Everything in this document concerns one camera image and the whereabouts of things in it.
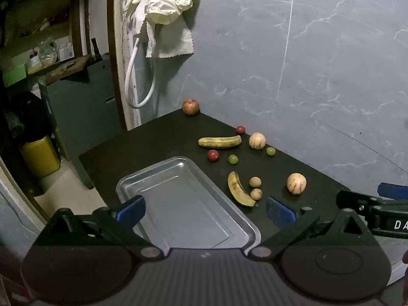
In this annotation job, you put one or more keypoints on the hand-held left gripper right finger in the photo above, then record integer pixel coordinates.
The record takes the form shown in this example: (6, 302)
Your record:
(280, 212)

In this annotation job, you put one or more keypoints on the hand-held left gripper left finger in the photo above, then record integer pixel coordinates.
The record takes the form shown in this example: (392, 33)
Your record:
(131, 208)

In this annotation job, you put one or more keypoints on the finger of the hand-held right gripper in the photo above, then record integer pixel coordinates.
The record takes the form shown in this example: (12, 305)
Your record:
(393, 190)
(353, 199)

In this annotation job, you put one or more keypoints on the brown longan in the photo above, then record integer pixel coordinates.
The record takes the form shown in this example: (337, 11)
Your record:
(255, 182)
(256, 193)

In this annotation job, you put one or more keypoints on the striped pale melon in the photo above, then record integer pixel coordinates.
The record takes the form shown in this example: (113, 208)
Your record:
(296, 183)
(257, 140)

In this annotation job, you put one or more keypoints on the short spotted banana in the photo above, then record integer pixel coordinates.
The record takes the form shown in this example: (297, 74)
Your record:
(236, 188)

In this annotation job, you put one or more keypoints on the metal tray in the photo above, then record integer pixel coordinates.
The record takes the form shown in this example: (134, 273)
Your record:
(188, 207)

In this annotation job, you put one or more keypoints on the green grape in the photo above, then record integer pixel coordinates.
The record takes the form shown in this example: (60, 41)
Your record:
(233, 158)
(270, 151)

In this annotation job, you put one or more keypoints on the red cherry tomato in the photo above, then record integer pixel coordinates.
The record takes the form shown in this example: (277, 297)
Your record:
(213, 155)
(240, 129)

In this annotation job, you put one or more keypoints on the long yellow banana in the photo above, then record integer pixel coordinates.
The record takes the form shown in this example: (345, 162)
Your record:
(220, 142)

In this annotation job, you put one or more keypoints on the yellow jerry can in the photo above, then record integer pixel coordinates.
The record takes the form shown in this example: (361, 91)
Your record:
(40, 157)

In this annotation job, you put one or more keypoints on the grey cabinet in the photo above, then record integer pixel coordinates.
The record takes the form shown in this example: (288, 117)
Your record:
(83, 111)

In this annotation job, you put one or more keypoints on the black bag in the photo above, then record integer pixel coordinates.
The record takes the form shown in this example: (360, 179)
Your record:
(28, 111)

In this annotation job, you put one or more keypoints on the wooden board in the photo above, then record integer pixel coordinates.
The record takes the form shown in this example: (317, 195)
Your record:
(68, 67)

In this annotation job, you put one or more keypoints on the small white box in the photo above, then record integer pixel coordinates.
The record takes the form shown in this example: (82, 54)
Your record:
(65, 51)

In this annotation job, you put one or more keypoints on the white hanging cloth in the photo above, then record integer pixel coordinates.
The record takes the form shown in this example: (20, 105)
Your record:
(175, 43)

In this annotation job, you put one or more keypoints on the small white bottle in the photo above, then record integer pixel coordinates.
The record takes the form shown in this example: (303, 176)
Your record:
(35, 60)

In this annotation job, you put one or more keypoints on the green box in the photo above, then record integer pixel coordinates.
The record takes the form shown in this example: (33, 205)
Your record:
(14, 75)

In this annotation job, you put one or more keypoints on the clear plastic bag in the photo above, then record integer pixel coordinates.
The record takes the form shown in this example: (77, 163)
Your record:
(47, 51)

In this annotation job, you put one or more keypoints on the white cloth on hook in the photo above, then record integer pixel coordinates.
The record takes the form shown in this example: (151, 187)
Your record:
(159, 3)

